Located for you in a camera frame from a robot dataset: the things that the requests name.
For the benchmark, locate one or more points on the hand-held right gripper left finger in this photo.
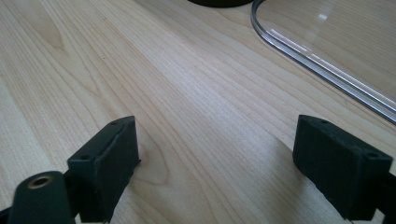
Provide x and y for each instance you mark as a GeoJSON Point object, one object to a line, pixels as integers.
{"type": "Point", "coordinates": [107, 174]}

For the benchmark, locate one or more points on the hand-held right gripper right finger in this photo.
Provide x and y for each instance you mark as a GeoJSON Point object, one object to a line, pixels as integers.
{"type": "Point", "coordinates": [339, 174]}

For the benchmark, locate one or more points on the clear glass plate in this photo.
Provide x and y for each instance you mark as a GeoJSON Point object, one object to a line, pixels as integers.
{"type": "Point", "coordinates": [342, 34]}

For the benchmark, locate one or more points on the black round object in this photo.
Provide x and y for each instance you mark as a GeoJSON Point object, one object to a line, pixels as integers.
{"type": "Point", "coordinates": [221, 2]}

